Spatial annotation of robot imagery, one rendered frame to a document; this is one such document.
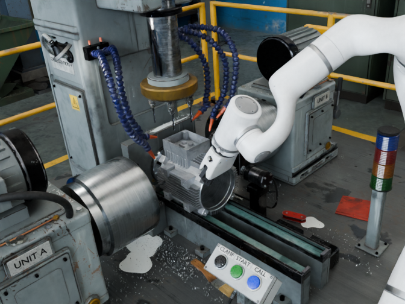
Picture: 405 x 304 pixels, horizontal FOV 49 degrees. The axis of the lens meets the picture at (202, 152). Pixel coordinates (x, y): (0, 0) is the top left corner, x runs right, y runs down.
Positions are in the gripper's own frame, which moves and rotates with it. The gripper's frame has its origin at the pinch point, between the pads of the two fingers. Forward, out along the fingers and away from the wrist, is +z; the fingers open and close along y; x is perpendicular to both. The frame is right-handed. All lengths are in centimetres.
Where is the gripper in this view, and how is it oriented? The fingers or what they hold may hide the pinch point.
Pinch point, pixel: (208, 178)
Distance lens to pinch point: 131.5
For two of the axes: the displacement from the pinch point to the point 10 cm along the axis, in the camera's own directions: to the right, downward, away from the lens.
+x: -6.4, -6.9, 3.3
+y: 7.1, -3.7, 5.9
